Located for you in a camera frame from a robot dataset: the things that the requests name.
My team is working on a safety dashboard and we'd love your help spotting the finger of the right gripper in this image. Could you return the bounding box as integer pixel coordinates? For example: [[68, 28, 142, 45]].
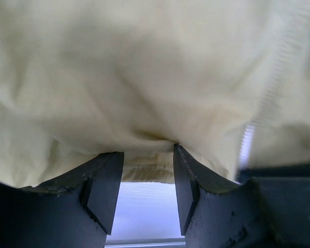
[[238, 166, 310, 247]]

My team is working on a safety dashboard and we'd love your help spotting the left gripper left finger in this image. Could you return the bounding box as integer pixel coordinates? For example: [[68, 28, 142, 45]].
[[0, 152, 124, 247]]

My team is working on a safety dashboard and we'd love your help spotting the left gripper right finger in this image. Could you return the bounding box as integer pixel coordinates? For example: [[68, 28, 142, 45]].
[[173, 145, 280, 247]]

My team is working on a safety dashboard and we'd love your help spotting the tan hooded zip jacket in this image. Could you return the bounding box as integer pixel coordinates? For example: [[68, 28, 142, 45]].
[[0, 1, 310, 187]]

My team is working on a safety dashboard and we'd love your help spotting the aluminium table frame rail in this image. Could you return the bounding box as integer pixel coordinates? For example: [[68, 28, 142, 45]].
[[104, 238, 186, 248]]

